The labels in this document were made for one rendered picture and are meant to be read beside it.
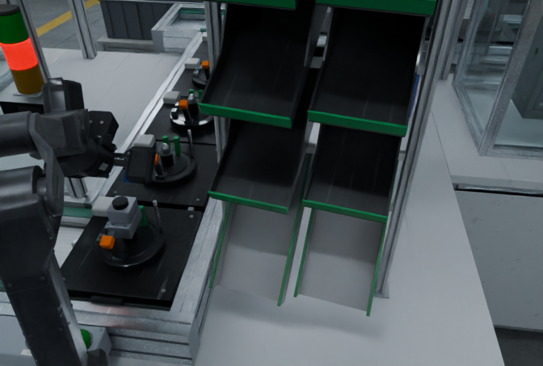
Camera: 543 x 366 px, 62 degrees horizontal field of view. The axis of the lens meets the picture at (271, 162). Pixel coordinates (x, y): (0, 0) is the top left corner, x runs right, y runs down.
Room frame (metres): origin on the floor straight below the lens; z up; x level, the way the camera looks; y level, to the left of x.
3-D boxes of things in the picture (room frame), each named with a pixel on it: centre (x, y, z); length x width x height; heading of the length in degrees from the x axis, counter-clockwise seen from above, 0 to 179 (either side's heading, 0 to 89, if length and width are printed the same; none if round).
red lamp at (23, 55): (0.78, 0.46, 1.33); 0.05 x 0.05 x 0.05
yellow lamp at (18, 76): (0.78, 0.46, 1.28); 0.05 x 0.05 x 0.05
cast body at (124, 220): (0.65, 0.29, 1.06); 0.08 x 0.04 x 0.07; 173
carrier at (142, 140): (0.90, 0.26, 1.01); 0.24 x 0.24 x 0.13; 83
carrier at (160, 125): (1.14, 0.23, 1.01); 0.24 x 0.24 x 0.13; 83
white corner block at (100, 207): (0.75, 0.37, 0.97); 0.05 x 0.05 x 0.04; 83
